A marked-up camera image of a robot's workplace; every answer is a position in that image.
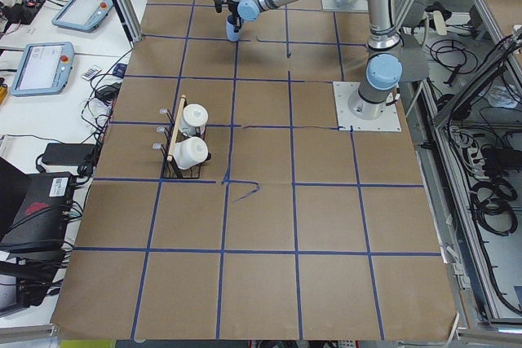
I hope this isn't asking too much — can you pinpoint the light blue plastic cup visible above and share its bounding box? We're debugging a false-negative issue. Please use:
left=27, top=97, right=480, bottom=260
left=226, top=20, right=241, bottom=42

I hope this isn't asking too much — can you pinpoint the wooden rack dowel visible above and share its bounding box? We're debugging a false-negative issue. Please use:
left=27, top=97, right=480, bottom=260
left=166, top=95, right=187, bottom=162

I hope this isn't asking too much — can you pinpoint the white mug far end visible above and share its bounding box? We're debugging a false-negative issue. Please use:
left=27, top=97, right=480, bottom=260
left=179, top=104, right=209, bottom=136

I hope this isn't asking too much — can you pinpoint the white mug end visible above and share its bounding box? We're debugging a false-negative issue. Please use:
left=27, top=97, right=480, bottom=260
left=174, top=137, right=209, bottom=170
left=179, top=104, right=209, bottom=136

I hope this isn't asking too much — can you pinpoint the far teach pendant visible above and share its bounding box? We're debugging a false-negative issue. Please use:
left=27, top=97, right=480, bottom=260
left=51, top=0, right=113, bottom=33

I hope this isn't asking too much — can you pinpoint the teach pendant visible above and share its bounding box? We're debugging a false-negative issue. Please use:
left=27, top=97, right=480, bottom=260
left=9, top=42, right=74, bottom=97
left=51, top=0, right=113, bottom=33

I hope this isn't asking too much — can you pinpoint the white mug near end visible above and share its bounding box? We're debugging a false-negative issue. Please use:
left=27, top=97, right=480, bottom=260
left=174, top=137, right=209, bottom=170

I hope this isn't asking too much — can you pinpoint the small remote control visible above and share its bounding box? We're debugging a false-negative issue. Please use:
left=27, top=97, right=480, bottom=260
left=81, top=65, right=102, bottom=81

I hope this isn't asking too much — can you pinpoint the near teach pendant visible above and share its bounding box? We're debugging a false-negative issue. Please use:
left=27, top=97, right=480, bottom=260
left=9, top=42, right=74, bottom=97

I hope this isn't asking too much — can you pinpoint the black power adapter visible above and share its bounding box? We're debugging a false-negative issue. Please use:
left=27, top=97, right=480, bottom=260
left=41, top=143, right=95, bottom=166

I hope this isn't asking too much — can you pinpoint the black electronics box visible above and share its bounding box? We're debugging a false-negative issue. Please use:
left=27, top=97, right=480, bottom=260
left=1, top=172, right=83, bottom=254

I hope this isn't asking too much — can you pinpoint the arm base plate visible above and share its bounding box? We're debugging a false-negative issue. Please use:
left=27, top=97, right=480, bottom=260
left=321, top=0, right=368, bottom=14
left=333, top=81, right=401, bottom=132

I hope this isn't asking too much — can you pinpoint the black wire mug rack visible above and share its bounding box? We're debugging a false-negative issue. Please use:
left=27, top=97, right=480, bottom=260
left=153, top=104, right=212, bottom=179

